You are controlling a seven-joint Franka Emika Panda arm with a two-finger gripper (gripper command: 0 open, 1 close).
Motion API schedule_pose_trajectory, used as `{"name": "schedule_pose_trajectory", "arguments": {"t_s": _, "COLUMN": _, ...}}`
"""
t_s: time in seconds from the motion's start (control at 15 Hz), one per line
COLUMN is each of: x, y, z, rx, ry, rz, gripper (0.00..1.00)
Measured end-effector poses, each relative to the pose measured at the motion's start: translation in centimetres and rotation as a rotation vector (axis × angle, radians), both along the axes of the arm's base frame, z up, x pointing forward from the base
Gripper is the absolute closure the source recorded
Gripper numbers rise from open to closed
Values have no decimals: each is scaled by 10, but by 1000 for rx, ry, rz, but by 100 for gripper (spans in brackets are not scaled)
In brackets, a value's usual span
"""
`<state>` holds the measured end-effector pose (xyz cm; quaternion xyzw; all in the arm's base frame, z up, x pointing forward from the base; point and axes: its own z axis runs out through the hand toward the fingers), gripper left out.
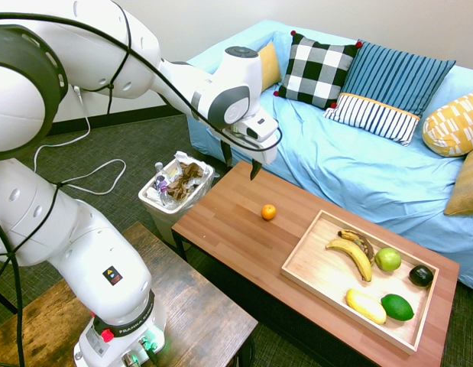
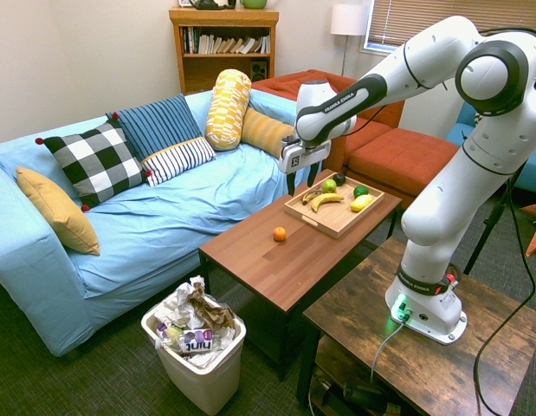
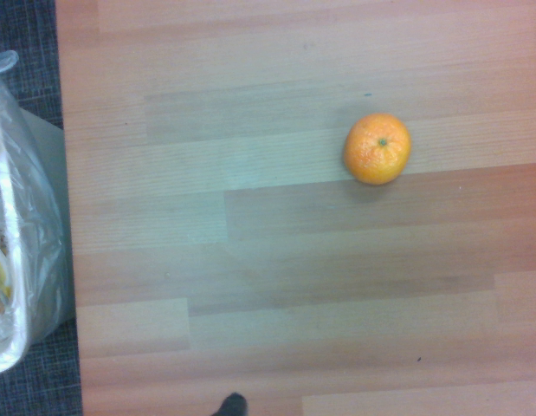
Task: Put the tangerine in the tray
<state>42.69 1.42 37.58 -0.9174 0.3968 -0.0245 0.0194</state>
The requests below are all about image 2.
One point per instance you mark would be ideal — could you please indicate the crumpled brown paper bag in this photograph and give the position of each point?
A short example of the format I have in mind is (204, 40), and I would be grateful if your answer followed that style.
(211, 314)

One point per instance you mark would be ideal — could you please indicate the plain mustard pillow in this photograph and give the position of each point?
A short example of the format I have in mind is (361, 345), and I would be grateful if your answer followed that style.
(60, 212)

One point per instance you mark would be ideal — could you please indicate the brown overripe banana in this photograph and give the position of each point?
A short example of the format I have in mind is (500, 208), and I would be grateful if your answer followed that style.
(308, 198)

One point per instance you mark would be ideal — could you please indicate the yellow patterned bolster pillow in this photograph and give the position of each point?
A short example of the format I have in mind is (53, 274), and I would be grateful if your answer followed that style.
(226, 110)

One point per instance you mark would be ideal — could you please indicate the crumpled white paper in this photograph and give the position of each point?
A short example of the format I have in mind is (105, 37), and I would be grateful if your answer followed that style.
(176, 303)

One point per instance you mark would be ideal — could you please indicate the light wooden tray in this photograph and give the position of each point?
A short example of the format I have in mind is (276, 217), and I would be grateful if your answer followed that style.
(332, 219)

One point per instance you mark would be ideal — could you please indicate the green apple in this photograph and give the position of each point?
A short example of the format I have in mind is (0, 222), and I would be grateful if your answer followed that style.
(329, 186)

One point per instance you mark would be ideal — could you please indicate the wooden bookshelf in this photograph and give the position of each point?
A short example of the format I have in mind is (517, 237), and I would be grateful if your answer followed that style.
(220, 69)

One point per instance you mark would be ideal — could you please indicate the cream plastic trash bin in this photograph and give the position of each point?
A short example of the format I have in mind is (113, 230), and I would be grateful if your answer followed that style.
(207, 381)

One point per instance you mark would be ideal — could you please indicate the light blue sofa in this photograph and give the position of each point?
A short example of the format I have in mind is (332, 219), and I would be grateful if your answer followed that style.
(163, 225)

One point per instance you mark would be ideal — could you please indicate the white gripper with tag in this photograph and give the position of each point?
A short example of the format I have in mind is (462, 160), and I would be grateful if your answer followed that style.
(304, 156)

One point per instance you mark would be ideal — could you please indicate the yellow banana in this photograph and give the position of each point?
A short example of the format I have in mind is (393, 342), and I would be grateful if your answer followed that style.
(326, 200)

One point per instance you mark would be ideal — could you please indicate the hint plastic water bottle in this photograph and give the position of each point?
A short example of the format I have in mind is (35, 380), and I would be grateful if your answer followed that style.
(198, 340)

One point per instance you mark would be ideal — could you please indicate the teal sofa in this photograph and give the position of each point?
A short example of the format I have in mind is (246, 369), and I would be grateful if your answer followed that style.
(534, 173)

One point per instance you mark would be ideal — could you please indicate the green lime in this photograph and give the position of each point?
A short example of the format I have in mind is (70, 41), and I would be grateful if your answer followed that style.
(361, 191)

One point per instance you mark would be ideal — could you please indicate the dark avocado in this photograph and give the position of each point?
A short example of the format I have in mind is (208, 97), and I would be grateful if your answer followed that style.
(339, 179)

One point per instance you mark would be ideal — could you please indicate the black object on bookshelf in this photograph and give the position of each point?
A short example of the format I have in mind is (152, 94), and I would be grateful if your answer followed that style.
(211, 4)

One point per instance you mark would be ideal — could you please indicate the black device under table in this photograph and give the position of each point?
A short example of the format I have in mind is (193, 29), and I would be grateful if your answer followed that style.
(363, 395)

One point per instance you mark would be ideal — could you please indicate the mustard striped lumbar pillow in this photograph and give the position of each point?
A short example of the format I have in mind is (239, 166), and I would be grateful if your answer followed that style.
(263, 130)

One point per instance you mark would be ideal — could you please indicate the reddish wood coffee table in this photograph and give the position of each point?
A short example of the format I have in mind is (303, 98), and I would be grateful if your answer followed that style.
(276, 268)

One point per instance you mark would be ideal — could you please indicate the row of books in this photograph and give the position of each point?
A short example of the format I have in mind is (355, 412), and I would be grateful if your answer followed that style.
(226, 44)

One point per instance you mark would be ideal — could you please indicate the blue striped pillow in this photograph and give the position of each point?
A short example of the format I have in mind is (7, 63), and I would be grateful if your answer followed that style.
(157, 123)

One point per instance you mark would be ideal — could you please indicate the black white checkered pillow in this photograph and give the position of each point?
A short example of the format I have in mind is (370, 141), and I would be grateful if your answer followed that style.
(94, 162)

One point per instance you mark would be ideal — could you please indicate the orange sectional sofa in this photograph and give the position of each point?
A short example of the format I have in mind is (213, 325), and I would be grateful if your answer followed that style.
(402, 160)

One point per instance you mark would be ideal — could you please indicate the white shade floor lamp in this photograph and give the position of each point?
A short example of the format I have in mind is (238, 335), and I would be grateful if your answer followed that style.
(349, 19)

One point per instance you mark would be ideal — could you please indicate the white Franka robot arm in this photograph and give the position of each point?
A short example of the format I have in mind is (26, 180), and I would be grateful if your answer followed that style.
(441, 208)

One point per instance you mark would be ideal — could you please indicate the small black speaker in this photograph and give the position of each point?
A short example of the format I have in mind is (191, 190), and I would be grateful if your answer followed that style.
(259, 70)

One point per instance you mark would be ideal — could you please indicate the black camera tripod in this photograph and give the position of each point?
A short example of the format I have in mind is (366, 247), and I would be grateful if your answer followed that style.
(488, 225)

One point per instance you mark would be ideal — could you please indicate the white navy striped pillow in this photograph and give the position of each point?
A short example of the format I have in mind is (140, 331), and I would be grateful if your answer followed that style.
(178, 159)

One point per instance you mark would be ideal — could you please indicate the rustic brown side table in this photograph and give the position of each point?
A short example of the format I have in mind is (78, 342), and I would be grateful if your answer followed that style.
(423, 377)

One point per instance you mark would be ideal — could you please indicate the brown window blinds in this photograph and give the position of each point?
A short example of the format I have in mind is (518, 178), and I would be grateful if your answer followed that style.
(406, 21)

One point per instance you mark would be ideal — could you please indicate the yellow lemon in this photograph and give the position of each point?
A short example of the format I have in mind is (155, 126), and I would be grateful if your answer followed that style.
(361, 203)

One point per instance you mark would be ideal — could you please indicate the orange tangerine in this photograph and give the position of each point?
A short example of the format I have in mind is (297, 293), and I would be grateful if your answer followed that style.
(279, 234)

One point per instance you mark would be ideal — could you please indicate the green bowl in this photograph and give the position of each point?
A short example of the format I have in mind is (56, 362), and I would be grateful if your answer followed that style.
(253, 3)

